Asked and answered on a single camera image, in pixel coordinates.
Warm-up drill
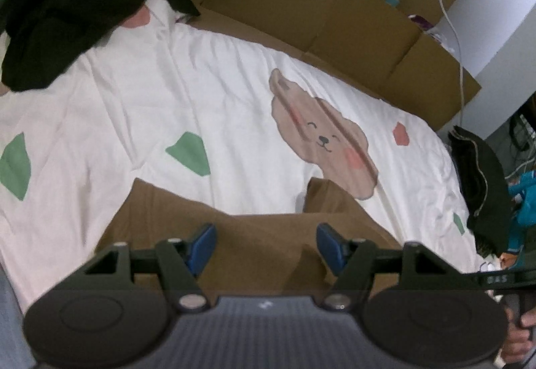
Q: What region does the black garment left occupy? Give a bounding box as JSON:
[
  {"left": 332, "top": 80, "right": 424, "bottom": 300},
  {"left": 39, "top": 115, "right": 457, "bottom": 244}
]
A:
[{"left": 1, "top": 0, "right": 199, "bottom": 92}]

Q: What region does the blue patterned cloth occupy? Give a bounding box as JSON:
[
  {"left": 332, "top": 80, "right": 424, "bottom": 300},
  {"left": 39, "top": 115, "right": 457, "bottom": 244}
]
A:
[{"left": 500, "top": 170, "right": 535, "bottom": 269}]

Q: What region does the white bear print duvet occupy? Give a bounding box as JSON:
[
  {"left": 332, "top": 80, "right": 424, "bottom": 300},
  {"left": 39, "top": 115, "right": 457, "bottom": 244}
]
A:
[{"left": 1, "top": 0, "right": 482, "bottom": 308}]

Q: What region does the dark desk frame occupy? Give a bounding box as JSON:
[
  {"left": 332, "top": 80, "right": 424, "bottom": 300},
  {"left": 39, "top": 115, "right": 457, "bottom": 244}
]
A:
[{"left": 486, "top": 93, "right": 535, "bottom": 175}]

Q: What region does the brown t-shirt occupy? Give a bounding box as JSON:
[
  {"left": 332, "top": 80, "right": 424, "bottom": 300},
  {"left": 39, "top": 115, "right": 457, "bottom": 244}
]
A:
[{"left": 96, "top": 178, "right": 401, "bottom": 300}]

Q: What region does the person right hand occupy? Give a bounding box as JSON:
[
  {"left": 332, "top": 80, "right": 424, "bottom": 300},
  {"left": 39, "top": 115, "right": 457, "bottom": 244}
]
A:
[{"left": 500, "top": 307, "right": 535, "bottom": 364}]

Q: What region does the brown cardboard sheet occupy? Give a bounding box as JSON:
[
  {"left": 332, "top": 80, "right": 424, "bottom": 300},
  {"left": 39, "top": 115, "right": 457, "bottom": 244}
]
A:
[{"left": 194, "top": 0, "right": 480, "bottom": 130}]

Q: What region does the white cable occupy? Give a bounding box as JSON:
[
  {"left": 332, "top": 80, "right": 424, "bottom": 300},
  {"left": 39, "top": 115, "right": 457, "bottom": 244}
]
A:
[{"left": 424, "top": 0, "right": 466, "bottom": 127}]

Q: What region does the black garment right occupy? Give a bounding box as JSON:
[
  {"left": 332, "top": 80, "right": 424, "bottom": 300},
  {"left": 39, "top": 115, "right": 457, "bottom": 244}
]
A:
[{"left": 448, "top": 126, "right": 512, "bottom": 257}]

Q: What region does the black garment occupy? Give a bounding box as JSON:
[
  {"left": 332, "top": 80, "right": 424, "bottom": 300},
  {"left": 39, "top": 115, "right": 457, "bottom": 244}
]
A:
[
  {"left": 1, "top": 0, "right": 199, "bottom": 92},
  {"left": 448, "top": 126, "right": 512, "bottom": 257}
]

